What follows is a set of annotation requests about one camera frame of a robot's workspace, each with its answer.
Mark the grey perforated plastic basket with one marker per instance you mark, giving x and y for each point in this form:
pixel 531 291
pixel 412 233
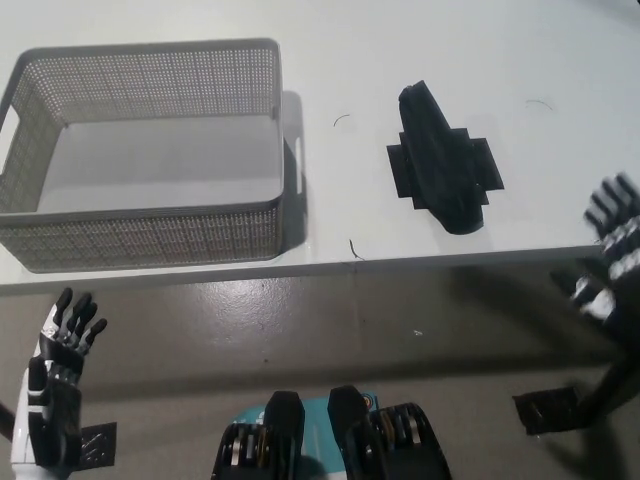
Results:
pixel 150 230

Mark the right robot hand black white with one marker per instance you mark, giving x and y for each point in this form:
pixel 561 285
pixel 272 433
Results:
pixel 625 280

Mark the robot torso black teal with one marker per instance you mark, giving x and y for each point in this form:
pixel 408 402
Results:
pixel 290 440

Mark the black cloth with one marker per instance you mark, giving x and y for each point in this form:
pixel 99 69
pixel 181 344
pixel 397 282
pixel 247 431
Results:
pixel 435 165

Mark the large black floor tape patch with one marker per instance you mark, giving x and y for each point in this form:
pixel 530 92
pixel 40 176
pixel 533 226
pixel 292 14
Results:
pixel 550 410

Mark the black tape patch cross-shaped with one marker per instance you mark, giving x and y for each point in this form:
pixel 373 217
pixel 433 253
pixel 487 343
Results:
pixel 490 170

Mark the small black floor tape square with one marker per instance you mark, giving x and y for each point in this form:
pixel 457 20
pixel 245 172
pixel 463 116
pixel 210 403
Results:
pixel 97 445

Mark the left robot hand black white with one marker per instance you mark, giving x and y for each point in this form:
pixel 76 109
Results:
pixel 55 415

